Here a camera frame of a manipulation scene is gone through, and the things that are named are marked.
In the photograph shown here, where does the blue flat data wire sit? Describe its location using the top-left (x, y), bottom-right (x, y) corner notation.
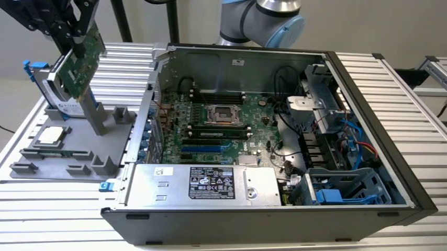
top-left (336, 117), bottom-right (366, 170)

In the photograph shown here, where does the grey plastic disk bay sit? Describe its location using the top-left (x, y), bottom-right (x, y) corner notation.
top-left (290, 167), bottom-right (394, 206)

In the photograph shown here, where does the metal CPU socket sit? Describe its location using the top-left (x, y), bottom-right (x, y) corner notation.
top-left (206, 104), bottom-right (242, 125)

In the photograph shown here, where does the silver power supply unit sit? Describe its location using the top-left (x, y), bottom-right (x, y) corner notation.
top-left (126, 164), bottom-right (283, 207)

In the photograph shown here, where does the open grey PC case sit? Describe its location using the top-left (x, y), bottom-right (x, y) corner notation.
top-left (100, 41), bottom-right (439, 246)

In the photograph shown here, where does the silver finned heat sink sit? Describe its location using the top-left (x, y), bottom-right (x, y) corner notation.
top-left (238, 154), bottom-right (262, 165)

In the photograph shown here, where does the silver CPU chip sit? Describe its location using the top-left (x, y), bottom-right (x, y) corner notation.
top-left (36, 126), bottom-right (67, 144)

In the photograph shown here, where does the green RAM stick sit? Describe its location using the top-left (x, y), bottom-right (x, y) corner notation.
top-left (40, 149), bottom-right (76, 158)

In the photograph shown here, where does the aluminium slat side table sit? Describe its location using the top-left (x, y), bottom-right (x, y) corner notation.
top-left (394, 55), bottom-right (447, 97)

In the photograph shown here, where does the black looped cable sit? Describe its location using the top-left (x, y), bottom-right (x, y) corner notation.
top-left (274, 65), bottom-right (302, 105)

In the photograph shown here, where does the hard disk in blue carrier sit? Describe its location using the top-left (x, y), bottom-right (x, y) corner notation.
top-left (21, 54), bottom-right (98, 120)

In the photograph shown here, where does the grey plastic parts rack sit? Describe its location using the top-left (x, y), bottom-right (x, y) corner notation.
top-left (8, 87), bottom-right (139, 181)

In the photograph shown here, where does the green graphics card black shroud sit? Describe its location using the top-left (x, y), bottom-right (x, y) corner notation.
top-left (55, 20), bottom-right (108, 101)

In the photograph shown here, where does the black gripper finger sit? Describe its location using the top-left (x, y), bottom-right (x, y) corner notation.
top-left (0, 0), bottom-right (80, 54)
top-left (71, 0), bottom-right (102, 59)

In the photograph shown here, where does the black stand pole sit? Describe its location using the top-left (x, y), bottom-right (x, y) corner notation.
top-left (163, 0), bottom-right (182, 44)
top-left (111, 0), bottom-right (135, 43)

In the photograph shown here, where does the metal drive cage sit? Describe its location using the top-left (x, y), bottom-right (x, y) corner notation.
top-left (286, 64), bottom-right (350, 134)

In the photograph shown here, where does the blue disk carrier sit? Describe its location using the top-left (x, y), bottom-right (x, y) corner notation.
top-left (316, 188), bottom-right (378, 205)

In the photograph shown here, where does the blue expansion slot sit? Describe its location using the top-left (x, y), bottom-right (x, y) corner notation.
top-left (180, 145), bottom-right (224, 154)

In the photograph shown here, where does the red flat data wire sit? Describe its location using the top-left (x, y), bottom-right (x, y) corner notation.
top-left (355, 141), bottom-right (380, 159)

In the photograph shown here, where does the green motherboard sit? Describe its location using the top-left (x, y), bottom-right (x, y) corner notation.
top-left (159, 91), bottom-right (291, 170)

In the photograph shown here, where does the black expansion slot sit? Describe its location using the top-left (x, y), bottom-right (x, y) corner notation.
top-left (182, 139), bottom-right (223, 146)

